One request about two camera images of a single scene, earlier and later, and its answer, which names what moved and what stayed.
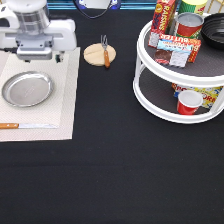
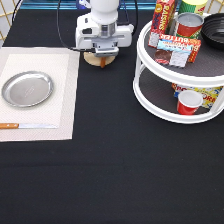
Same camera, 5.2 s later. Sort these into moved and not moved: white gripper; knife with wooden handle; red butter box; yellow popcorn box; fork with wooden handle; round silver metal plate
Moved: fork with wooden handle; white gripper
Not moved: knife with wooden handle; red butter box; round silver metal plate; yellow popcorn box
